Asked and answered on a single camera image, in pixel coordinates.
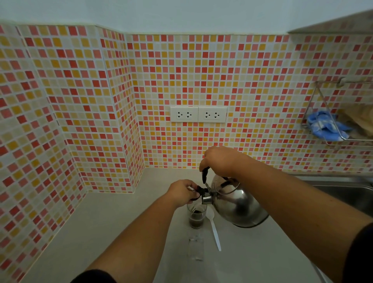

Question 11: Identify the white plastic spoon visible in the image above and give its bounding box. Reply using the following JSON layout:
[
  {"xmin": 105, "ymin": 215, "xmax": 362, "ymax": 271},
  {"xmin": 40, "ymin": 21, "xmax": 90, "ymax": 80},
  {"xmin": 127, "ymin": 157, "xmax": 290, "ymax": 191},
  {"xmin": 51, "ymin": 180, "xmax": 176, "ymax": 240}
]
[{"xmin": 206, "ymin": 208, "xmax": 222, "ymax": 252}]

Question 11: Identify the glass of dark coffee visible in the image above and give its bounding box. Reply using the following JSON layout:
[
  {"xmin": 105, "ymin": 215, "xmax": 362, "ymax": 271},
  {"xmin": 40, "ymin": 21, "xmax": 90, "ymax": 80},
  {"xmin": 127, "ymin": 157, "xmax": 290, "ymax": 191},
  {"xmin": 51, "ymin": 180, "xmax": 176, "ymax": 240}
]
[{"xmin": 187, "ymin": 202, "xmax": 207, "ymax": 230}]

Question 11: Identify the wall cabinet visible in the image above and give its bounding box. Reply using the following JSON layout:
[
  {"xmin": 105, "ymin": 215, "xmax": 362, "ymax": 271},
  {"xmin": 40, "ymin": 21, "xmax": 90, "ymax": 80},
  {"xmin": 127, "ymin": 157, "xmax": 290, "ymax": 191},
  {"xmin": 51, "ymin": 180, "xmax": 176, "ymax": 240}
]
[{"xmin": 287, "ymin": 10, "xmax": 373, "ymax": 34}]

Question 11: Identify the person's left hand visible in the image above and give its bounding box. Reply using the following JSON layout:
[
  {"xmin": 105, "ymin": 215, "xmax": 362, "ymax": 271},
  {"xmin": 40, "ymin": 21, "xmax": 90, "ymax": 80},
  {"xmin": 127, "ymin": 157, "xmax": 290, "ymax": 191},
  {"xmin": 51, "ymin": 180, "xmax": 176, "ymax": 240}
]
[{"xmin": 165, "ymin": 179, "xmax": 201, "ymax": 209}]

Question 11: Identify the stainless steel sink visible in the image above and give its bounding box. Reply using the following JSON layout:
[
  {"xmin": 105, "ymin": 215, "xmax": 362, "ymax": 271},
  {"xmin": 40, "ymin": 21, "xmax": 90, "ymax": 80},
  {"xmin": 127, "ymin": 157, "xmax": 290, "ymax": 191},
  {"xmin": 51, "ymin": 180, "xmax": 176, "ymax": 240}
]
[{"xmin": 294, "ymin": 174, "xmax": 373, "ymax": 218}]

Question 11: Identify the person's right hand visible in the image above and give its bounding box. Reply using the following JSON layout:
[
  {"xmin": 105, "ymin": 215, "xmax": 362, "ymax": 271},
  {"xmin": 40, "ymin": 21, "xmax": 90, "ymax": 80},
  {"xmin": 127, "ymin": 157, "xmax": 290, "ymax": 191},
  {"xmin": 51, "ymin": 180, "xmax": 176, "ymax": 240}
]
[{"xmin": 199, "ymin": 146, "xmax": 247, "ymax": 178}]

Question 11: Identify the black shirt sleeve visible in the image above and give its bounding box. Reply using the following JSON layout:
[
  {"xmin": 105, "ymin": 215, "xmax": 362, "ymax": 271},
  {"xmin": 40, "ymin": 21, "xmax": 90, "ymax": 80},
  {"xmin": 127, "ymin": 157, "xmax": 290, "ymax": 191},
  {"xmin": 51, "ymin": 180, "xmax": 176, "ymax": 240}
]
[
  {"xmin": 342, "ymin": 223, "xmax": 373, "ymax": 283},
  {"xmin": 70, "ymin": 269, "xmax": 118, "ymax": 283}
]

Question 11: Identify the clear plastic sachet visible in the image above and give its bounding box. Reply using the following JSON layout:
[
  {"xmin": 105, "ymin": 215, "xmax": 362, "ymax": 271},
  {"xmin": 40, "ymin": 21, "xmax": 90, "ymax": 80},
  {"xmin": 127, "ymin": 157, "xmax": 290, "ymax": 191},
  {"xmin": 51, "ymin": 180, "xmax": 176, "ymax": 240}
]
[{"xmin": 186, "ymin": 230, "xmax": 206, "ymax": 262}]

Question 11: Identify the stainless steel kettle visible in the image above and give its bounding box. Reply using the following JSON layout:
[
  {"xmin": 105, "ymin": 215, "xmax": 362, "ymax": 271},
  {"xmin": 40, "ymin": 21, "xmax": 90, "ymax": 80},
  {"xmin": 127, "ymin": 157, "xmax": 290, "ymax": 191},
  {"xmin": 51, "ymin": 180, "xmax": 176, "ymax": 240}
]
[{"xmin": 196, "ymin": 167, "xmax": 270, "ymax": 229}]

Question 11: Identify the metal wire wall rack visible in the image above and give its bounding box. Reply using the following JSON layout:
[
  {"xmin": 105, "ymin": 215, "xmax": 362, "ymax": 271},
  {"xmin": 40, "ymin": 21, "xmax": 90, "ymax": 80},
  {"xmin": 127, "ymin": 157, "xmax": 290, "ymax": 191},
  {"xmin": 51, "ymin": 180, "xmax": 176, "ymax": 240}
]
[{"xmin": 301, "ymin": 78, "xmax": 373, "ymax": 151}]

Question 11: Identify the person's right forearm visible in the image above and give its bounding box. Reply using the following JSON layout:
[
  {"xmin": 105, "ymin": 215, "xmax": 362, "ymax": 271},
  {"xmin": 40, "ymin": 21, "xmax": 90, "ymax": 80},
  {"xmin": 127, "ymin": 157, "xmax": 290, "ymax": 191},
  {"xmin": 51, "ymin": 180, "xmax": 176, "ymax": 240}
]
[{"xmin": 232, "ymin": 160, "xmax": 373, "ymax": 283}]

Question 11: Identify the person's left forearm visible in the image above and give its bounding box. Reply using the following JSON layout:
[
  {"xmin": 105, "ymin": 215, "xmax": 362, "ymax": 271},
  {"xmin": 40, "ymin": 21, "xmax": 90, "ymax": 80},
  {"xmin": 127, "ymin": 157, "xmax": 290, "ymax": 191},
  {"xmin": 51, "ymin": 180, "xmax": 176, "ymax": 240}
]
[{"xmin": 85, "ymin": 195, "xmax": 179, "ymax": 283}]

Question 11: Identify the white wall power outlet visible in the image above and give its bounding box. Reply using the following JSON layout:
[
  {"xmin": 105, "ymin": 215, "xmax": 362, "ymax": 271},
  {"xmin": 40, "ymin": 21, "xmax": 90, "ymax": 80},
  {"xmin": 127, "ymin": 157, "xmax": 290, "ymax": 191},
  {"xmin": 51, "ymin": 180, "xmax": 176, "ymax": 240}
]
[
  {"xmin": 198, "ymin": 107, "xmax": 228, "ymax": 123},
  {"xmin": 170, "ymin": 106, "xmax": 199, "ymax": 123}
]

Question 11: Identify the blue cloth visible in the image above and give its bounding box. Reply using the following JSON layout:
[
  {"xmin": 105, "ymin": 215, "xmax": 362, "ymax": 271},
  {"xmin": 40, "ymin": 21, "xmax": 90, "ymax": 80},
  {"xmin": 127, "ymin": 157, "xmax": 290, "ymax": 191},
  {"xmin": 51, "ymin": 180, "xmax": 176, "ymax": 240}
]
[{"xmin": 307, "ymin": 110, "xmax": 353, "ymax": 142}]

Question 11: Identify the tan cloth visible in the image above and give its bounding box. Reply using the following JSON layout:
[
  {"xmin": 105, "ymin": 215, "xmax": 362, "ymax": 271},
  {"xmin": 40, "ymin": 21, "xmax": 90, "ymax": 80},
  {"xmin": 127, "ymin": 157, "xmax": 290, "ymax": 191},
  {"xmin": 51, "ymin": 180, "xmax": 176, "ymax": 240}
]
[{"xmin": 339, "ymin": 103, "xmax": 373, "ymax": 139}]

